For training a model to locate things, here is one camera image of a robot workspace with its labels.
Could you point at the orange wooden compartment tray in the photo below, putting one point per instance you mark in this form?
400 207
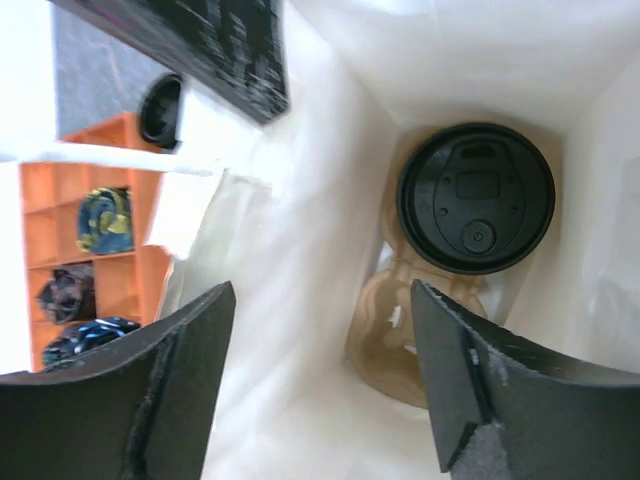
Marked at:
129 285

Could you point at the stack of black lids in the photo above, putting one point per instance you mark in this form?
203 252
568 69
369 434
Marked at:
158 115

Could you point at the black rolled cloth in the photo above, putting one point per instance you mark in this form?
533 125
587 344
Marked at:
69 294

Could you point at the brown paper bag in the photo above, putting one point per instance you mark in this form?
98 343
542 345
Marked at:
565 73

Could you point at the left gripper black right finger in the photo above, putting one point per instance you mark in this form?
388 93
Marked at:
504 407

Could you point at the black plastic cup lid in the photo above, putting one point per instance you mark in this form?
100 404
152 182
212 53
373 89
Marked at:
475 198

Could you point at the blue striped rolled cloth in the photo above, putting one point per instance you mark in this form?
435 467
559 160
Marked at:
86 336

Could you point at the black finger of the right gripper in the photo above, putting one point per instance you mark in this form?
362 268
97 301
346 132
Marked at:
234 47

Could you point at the blue yellow rolled cloth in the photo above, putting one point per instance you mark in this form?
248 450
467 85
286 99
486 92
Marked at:
104 222

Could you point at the pulp cardboard cup carrier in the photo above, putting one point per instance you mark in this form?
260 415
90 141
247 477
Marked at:
381 343

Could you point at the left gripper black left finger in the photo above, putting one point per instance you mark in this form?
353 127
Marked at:
139 407

